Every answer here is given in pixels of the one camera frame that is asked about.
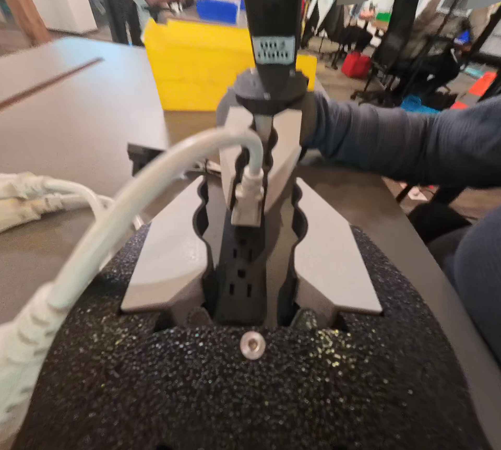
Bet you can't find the person's right forearm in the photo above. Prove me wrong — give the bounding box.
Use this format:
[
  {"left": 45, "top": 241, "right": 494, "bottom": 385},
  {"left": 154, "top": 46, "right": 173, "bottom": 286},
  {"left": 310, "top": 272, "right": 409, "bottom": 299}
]
[{"left": 303, "top": 92, "right": 501, "bottom": 188}]

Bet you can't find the black office chair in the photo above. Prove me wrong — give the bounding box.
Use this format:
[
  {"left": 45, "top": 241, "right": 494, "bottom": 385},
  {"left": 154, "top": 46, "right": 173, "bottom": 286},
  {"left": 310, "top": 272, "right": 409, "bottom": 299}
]
[{"left": 350, "top": 0, "right": 435, "bottom": 106}]

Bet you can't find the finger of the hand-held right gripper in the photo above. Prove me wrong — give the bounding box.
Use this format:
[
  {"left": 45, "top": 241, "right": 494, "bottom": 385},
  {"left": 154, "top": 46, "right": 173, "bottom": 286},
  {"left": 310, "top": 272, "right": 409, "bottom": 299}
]
[
  {"left": 260, "top": 109, "right": 304, "bottom": 216},
  {"left": 217, "top": 105, "right": 257, "bottom": 212}
]

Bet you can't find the white short extension cord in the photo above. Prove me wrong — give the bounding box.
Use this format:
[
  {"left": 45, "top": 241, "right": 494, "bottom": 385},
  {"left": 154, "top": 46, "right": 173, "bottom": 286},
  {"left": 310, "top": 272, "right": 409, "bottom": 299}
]
[
  {"left": 0, "top": 171, "right": 106, "bottom": 216},
  {"left": 0, "top": 193, "right": 143, "bottom": 233},
  {"left": 0, "top": 127, "right": 265, "bottom": 445}
]

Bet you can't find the black power strip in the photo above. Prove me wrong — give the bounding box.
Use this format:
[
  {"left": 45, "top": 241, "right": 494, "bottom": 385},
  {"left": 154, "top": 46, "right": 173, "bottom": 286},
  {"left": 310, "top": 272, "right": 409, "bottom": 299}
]
[{"left": 211, "top": 211, "right": 276, "bottom": 325}]

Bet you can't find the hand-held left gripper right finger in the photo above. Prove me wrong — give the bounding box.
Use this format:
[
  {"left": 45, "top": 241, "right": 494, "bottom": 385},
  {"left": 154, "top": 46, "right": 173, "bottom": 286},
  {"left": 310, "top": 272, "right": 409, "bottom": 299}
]
[{"left": 278, "top": 178, "right": 382, "bottom": 328}]

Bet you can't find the person's clothed body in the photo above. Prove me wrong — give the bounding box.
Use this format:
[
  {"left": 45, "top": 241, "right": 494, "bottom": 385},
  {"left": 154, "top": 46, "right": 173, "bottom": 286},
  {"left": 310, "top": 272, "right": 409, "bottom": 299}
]
[{"left": 442, "top": 205, "right": 501, "bottom": 366}]

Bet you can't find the blue plastic bin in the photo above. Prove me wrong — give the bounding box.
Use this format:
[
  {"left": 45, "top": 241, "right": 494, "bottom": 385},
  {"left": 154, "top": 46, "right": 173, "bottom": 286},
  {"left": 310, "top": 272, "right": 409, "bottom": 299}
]
[{"left": 196, "top": 0, "right": 240, "bottom": 25}]

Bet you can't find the red bag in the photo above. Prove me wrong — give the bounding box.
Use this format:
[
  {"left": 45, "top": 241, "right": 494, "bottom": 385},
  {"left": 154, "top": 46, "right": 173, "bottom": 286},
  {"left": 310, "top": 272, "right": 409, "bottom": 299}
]
[{"left": 341, "top": 51, "right": 372, "bottom": 79}]

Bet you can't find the black desk clamp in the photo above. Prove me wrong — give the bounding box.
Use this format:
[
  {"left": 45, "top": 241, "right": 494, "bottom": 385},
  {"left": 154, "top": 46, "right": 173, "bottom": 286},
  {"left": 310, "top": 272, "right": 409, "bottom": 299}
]
[{"left": 127, "top": 143, "right": 167, "bottom": 177}]

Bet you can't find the yellow plastic bin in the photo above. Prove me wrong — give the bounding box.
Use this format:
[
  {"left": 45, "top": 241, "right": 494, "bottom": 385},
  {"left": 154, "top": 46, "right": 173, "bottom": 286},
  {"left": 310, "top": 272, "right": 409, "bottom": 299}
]
[{"left": 142, "top": 17, "right": 318, "bottom": 112}]

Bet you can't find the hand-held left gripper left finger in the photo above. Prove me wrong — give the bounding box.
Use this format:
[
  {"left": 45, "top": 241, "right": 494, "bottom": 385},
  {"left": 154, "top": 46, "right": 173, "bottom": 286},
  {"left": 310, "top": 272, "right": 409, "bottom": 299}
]
[{"left": 121, "top": 176, "right": 215, "bottom": 328}]

